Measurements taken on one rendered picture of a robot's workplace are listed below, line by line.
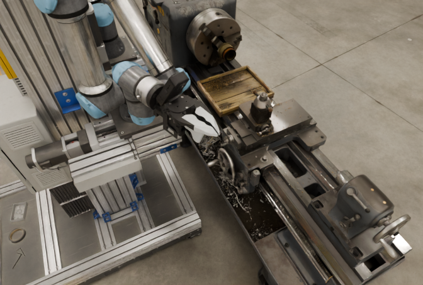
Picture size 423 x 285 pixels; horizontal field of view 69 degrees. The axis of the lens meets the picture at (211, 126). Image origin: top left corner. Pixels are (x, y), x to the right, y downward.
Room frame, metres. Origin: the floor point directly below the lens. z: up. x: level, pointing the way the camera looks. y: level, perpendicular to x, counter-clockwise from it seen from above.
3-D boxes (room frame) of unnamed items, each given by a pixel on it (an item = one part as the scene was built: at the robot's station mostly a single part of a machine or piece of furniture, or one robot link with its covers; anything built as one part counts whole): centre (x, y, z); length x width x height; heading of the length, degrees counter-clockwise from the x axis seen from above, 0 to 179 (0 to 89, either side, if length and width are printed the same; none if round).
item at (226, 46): (1.50, -0.09, 1.08); 0.09 x 0.09 x 0.09; 27
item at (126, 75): (0.66, 0.21, 1.56); 0.11 x 0.08 x 0.09; 47
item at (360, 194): (0.56, -0.57, 1.01); 0.30 x 0.20 x 0.29; 27
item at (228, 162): (0.93, -0.12, 0.75); 0.27 x 0.10 x 0.23; 27
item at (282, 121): (1.06, -0.29, 0.95); 0.43 x 0.17 x 0.05; 117
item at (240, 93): (1.39, -0.14, 0.89); 0.36 x 0.30 x 0.04; 117
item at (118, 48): (1.39, 0.53, 1.21); 0.15 x 0.15 x 0.10
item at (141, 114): (0.68, 0.20, 1.46); 0.11 x 0.08 x 0.11; 137
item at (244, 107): (1.05, -0.22, 0.99); 0.20 x 0.10 x 0.05; 27
